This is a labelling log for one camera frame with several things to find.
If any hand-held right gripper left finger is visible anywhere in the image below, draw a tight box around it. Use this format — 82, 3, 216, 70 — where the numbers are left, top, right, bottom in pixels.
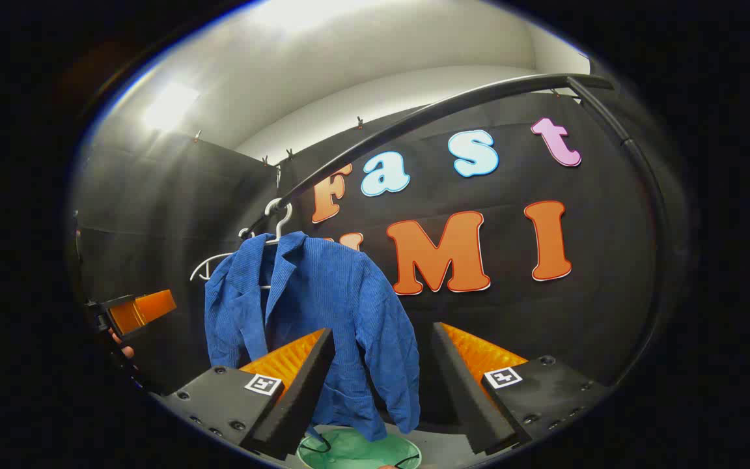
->
152, 328, 337, 461

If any blue corduroy jacket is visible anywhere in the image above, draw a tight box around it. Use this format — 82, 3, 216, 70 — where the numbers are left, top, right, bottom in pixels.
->
204, 231, 421, 442

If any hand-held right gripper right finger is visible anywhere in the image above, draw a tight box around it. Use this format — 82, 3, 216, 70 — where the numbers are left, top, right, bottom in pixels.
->
431, 321, 613, 455

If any green laundry hamper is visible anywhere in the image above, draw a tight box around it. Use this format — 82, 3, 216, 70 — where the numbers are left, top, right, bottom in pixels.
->
297, 423, 423, 469

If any black clothes rack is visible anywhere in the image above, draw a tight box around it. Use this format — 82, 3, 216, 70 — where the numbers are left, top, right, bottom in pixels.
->
243, 73, 672, 391

